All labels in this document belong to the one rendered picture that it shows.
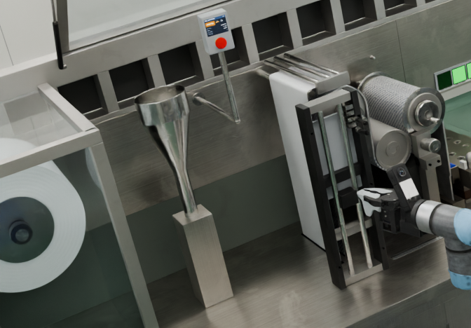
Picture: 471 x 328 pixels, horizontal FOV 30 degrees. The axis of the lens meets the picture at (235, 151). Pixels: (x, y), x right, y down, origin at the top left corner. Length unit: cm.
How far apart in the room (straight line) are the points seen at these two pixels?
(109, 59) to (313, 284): 86
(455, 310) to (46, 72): 130
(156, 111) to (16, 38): 262
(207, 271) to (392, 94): 75
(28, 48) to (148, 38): 236
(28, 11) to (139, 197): 235
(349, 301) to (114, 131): 82
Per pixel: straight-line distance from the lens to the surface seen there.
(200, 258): 247
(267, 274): 262
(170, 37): 256
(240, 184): 274
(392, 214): 212
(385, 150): 256
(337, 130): 234
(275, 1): 267
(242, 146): 271
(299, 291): 250
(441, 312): 252
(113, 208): 201
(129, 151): 258
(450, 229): 201
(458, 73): 306
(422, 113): 257
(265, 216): 282
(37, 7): 483
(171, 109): 228
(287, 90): 249
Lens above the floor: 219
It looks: 21 degrees down
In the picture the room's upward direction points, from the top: 14 degrees counter-clockwise
